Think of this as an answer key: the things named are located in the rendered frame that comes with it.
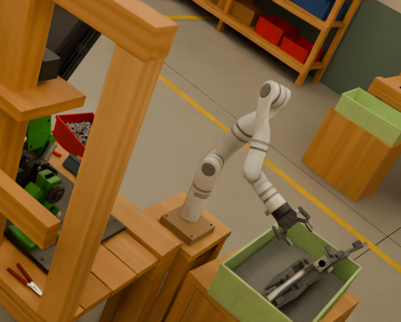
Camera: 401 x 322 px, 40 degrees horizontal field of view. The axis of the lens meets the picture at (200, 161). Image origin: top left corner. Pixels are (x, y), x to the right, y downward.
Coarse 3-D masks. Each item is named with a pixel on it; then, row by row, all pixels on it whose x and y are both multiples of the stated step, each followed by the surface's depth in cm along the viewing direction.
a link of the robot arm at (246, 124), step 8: (280, 88) 211; (280, 96) 211; (288, 96) 213; (272, 104) 213; (280, 104) 213; (256, 112) 222; (272, 112) 218; (240, 120) 222; (248, 120) 221; (240, 128) 221; (248, 128) 220; (248, 136) 222
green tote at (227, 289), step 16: (304, 224) 263; (256, 240) 240; (272, 240) 266; (304, 240) 264; (320, 240) 259; (240, 256) 234; (320, 256) 261; (224, 272) 219; (336, 272) 259; (352, 272) 254; (208, 288) 226; (224, 288) 221; (240, 288) 216; (224, 304) 223; (240, 304) 218; (256, 304) 213; (272, 304) 210; (240, 320) 220; (256, 320) 216; (272, 320) 211; (288, 320) 206; (320, 320) 234
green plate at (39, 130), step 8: (40, 120) 215; (48, 120) 219; (32, 128) 213; (40, 128) 217; (48, 128) 220; (32, 136) 215; (40, 136) 218; (48, 136) 222; (32, 144) 216; (40, 144) 220
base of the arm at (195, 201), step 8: (192, 184) 240; (192, 192) 240; (200, 192) 238; (208, 192) 239; (192, 200) 241; (200, 200) 240; (184, 208) 245; (192, 208) 242; (200, 208) 243; (184, 216) 246; (192, 216) 244
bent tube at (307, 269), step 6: (324, 258) 205; (312, 264) 213; (318, 264) 204; (324, 264) 206; (300, 270) 217; (306, 270) 216; (312, 270) 215; (318, 270) 204; (294, 276) 216; (300, 276) 216; (288, 282) 215; (294, 282) 216; (276, 288) 215; (282, 288) 214; (288, 288) 215; (270, 294) 214; (276, 294) 214; (270, 300) 213
